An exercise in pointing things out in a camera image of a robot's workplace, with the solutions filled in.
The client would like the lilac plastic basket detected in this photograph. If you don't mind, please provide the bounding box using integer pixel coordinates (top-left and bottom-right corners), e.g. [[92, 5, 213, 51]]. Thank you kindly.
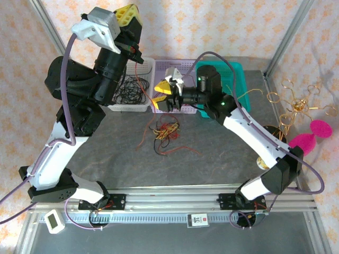
[[150, 58, 202, 114]]

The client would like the teal plastic basket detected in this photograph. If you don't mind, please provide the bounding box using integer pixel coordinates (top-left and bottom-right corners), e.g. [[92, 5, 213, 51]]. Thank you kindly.
[[195, 61, 252, 119]]

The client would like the pink fuzzy object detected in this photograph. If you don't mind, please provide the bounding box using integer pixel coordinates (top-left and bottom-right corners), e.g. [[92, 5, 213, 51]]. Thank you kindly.
[[288, 119, 333, 157]]

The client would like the gold wire ornament stand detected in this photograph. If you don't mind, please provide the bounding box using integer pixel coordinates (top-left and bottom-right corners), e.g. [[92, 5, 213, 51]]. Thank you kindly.
[[264, 79, 339, 145]]

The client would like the white label card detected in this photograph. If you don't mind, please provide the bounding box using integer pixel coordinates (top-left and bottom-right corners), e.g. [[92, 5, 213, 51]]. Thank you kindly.
[[186, 213, 210, 228]]

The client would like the white plastic basket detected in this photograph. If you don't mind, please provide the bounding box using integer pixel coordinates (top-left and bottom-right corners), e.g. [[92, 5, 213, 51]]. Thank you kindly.
[[107, 57, 156, 112]]

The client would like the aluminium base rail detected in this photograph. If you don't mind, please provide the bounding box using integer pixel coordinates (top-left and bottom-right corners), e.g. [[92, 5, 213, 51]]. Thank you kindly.
[[26, 185, 317, 214]]

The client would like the grey slotted cable duct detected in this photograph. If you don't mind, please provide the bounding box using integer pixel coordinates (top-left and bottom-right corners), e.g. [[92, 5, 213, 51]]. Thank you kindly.
[[66, 213, 267, 225]]

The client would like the black cable pile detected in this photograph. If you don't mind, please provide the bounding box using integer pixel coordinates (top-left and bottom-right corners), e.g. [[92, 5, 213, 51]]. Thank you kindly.
[[112, 66, 154, 105]]

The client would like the white digital timer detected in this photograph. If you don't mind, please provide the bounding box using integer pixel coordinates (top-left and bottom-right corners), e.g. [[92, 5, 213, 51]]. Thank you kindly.
[[44, 209, 66, 235]]

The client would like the aluminium frame post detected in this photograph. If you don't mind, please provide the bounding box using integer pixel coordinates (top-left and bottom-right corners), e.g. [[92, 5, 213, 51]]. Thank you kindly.
[[28, 0, 67, 58], [264, 0, 316, 77]]

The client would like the red cable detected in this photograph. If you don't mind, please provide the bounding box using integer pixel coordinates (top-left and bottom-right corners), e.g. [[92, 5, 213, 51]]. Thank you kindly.
[[158, 113, 202, 157]]

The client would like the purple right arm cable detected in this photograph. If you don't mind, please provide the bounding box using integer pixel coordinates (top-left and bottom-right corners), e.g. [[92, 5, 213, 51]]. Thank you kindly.
[[182, 51, 325, 230]]

